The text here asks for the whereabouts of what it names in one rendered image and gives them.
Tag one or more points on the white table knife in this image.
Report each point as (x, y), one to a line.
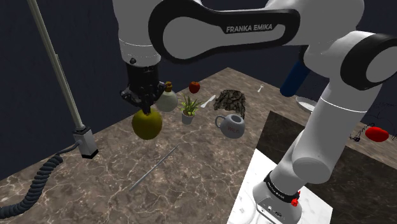
(207, 102)

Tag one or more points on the white vase with yellow stopper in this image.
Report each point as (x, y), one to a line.
(167, 100)

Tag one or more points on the beige pole with grey box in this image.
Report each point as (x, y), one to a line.
(86, 142)

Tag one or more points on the long thin grey rod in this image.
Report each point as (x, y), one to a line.
(154, 167)

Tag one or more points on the green potted plant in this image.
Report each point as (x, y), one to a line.
(188, 108)

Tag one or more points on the white plate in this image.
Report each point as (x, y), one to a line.
(305, 104)

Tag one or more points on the white marble robot stand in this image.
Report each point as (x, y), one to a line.
(248, 186)

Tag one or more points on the blue cylinder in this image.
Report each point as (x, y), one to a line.
(293, 81)

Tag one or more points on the yellow-green round fruit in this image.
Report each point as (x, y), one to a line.
(146, 124)

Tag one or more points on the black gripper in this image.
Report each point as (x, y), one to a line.
(143, 79)

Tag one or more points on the red rounded object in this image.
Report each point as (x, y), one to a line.
(377, 134)

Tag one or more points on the dark rocky lump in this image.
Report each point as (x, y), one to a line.
(231, 100)

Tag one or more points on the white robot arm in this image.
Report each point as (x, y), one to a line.
(322, 130)

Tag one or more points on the grey mug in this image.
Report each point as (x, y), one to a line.
(232, 127)

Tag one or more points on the red apple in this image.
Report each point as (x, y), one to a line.
(194, 87)

